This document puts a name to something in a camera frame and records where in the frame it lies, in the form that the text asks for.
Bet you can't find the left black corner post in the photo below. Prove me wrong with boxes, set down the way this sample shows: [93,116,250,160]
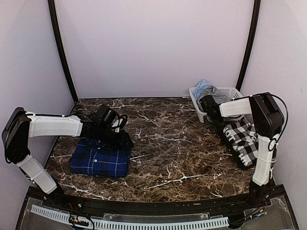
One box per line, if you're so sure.
[47,0,79,103]

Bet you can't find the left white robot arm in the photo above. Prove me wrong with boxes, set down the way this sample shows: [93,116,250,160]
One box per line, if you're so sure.
[2,105,134,209]

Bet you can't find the blue plaid long sleeve shirt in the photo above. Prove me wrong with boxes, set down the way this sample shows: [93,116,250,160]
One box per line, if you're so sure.
[70,138,131,178]

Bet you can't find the white slotted cable duct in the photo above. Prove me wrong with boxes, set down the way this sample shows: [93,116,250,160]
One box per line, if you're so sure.
[31,205,229,230]

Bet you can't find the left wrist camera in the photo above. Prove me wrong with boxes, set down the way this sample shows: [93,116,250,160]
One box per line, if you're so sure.
[92,104,128,132]

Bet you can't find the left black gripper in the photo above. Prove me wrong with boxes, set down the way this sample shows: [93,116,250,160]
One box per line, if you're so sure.
[96,124,134,150]

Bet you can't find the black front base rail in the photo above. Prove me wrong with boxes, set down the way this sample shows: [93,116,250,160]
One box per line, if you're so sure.
[26,185,285,216]

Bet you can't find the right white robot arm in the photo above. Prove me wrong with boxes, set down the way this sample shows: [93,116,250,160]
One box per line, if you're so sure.
[201,92,289,186]

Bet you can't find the light blue shirt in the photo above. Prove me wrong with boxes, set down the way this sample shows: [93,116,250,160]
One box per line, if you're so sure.
[193,79,212,100]

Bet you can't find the grey button shirt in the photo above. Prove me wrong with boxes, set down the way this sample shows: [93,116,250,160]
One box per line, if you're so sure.
[197,86,231,104]

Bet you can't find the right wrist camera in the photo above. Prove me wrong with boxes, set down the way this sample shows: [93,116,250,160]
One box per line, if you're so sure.
[200,95,220,116]

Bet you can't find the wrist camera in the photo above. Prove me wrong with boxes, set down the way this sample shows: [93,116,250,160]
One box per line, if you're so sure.
[92,104,128,132]
[200,95,220,116]

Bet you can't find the white plastic laundry basket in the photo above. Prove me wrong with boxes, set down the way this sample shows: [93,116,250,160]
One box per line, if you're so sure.
[189,86,243,123]

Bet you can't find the right black corner post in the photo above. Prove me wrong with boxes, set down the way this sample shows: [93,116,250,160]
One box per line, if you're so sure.
[236,0,261,91]

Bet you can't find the black white checkered shirt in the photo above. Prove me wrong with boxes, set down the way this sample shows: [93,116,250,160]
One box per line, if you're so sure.
[216,118,259,170]

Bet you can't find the black corner post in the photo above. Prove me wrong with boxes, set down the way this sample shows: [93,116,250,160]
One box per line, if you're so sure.
[236,0,261,91]
[47,0,79,103]

